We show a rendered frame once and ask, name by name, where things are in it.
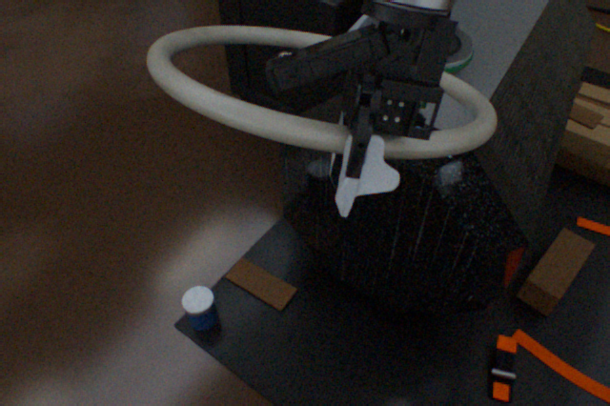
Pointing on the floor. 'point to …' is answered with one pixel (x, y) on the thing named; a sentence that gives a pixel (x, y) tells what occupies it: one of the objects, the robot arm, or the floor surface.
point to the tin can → (200, 308)
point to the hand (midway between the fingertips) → (335, 191)
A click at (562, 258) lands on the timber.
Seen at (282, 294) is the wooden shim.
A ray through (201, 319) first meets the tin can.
